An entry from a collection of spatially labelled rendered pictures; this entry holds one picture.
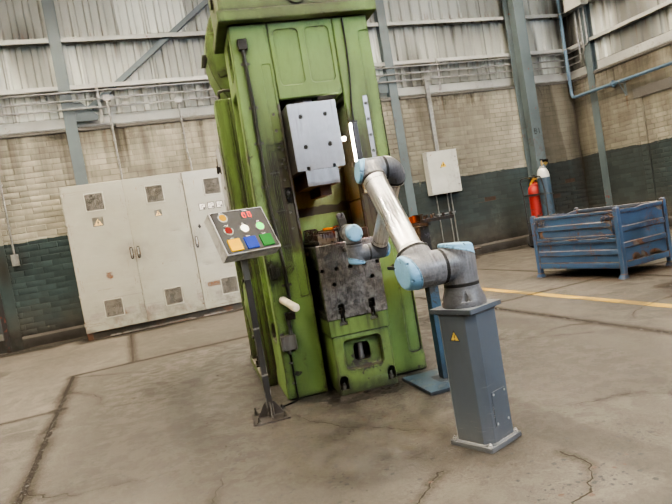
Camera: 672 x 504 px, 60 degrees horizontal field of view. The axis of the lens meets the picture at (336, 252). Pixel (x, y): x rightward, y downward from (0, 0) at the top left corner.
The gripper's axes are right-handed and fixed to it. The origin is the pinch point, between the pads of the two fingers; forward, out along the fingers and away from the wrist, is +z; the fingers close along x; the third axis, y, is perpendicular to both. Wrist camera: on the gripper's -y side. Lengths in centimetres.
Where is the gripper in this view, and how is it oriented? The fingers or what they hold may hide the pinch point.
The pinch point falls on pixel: (337, 228)
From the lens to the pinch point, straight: 349.4
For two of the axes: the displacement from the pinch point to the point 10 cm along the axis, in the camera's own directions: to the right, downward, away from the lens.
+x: 9.6, -1.7, 2.3
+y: 1.6, 9.8, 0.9
